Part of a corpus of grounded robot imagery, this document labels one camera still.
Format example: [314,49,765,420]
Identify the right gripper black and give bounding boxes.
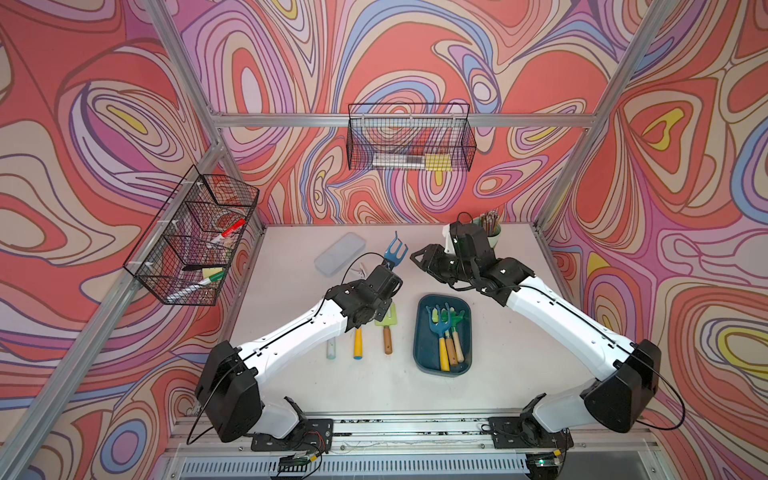
[410,244,476,285]

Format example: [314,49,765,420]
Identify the dark blue rake yellow handle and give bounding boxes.
[353,327,363,360]

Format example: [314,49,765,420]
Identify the green rake wooden handle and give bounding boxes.
[375,302,398,355]

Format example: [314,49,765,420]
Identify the light blue rake white handle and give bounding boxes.
[326,338,337,360]

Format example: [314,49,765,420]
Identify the teal storage box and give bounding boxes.
[412,294,472,377]

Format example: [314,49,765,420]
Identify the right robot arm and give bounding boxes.
[410,221,661,433]

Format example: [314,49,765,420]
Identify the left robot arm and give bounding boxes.
[195,260,402,443]

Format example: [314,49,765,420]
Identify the translucent plastic case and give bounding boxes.
[314,233,366,277]

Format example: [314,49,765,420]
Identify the green pencil cup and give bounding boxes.
[473,217,502,249]

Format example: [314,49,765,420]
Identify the pencils in cup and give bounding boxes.
[479,210,500,237]

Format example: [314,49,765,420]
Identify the yellow eraser in basket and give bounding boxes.
[424,153,453,172]

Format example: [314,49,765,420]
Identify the red marker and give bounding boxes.
[209,219,245,245]

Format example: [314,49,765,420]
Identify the green white marker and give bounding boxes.
[167,267,225,302]

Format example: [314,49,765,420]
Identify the blue tool yellow handle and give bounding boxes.
[426,307,450,372]

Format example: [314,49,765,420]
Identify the back wire basket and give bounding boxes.
[346,100,477,171]

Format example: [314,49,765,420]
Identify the wire basket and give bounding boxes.
[123,166,260,306]
[346,100,477,171]

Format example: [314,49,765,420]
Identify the left wire basket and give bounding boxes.
[123,166,260,306]

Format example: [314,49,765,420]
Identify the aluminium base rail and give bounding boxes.
[150,411,675,479]

